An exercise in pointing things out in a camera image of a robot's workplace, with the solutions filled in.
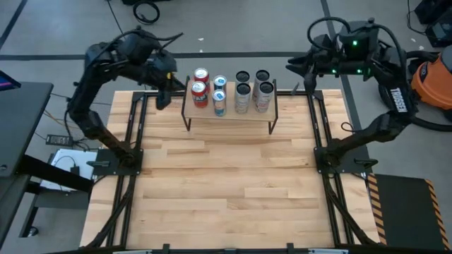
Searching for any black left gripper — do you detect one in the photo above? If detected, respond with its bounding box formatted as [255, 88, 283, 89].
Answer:
[146, 49, 187, 110]

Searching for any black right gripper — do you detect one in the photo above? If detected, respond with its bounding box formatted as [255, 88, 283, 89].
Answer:
[285, 24, 381, 95]

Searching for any orange-red soda can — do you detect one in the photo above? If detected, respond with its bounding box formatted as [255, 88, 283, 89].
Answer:
[191, 80, 209, 109]

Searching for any red cola can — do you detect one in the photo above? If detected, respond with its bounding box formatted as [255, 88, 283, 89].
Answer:
[193, 67, 211, 87]

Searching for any white Celsius Peach Vibe can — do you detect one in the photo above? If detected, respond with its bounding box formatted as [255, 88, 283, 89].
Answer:
[254, 81, 275, 114]
[254, 69, 271, 87]

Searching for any silver and blue slim can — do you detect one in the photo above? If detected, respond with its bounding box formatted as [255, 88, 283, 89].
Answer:
[211, 89, 228, 117]

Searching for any blue Red Bull can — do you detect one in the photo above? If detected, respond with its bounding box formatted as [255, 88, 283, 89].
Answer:
[213, 74, 229, 92]

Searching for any white Celsius can orange print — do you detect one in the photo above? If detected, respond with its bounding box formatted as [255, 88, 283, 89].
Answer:
[235, 70, 251, 87]

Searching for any silver can with black lid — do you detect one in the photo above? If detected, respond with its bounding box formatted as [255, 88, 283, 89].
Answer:
[234, 83, 253, 114]

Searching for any black power adapter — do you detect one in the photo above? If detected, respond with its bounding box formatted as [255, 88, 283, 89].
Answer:
[44, 133, 75, 147]

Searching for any white flat box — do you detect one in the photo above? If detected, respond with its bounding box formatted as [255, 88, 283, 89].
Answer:
[40, 147, 99, 193]

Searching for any orange shop vacuum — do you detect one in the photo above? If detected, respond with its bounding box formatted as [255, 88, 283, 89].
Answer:
[409, 44, 452, 121]
[405, 50, 452, 133]

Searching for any black equipment case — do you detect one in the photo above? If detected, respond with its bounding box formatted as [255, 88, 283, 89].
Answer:
[413, 0, 452, 49]

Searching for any black desk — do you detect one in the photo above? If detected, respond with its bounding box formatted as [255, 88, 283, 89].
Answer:
[0, 82, 93, 248]

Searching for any black computer monitor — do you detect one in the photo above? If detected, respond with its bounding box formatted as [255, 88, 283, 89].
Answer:
[0, 69, 21, 92]

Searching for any black mat with hazard stripes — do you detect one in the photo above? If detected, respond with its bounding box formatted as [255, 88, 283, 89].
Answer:
[366, 171, 452, 252]

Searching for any black aluminium rig frame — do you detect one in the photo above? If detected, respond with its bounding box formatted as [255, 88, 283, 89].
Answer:
[84, 79, 381, 254]

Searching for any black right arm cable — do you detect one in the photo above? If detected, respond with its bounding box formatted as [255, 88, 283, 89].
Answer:
[306, 16, 407, 77]

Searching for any wooden shelf with black frame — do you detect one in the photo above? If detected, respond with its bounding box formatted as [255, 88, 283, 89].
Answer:
[181, 75, 280, 135]

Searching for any coiled black cable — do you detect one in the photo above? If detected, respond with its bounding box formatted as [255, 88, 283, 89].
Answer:
[131, 0, 162, 26]

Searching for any long black hanging cable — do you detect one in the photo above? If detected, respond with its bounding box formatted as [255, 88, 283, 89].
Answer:
[107, 0, 124, 36]

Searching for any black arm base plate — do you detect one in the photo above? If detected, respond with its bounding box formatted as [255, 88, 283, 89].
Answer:
[313, 145, 379, 176]
[87, 147, 145, 176]

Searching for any yellow floor cable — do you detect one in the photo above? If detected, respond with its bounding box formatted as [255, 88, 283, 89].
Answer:
[42, 109, 82, 131]

